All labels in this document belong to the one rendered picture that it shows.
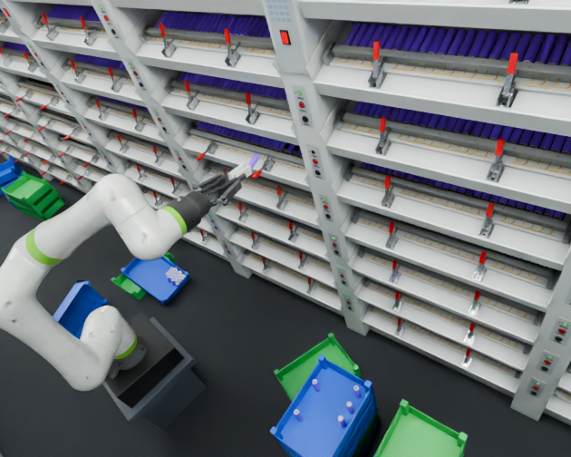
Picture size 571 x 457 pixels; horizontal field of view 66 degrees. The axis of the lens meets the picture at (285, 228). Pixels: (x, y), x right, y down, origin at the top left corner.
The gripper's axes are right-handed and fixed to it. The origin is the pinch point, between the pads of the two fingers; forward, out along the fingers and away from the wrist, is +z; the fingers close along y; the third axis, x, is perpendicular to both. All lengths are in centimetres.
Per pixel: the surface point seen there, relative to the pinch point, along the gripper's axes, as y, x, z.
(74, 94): -116, 2, 15
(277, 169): 0.4, -7.3, 16.4
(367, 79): 37.4, 29.8, 9.4
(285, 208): -1.4, -25.9, 19.6
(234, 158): -18.9, -7.7, 15.7
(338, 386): 36, -70, -9
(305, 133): 18.2, 12.1, 10.1
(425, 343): 51, -81, 31
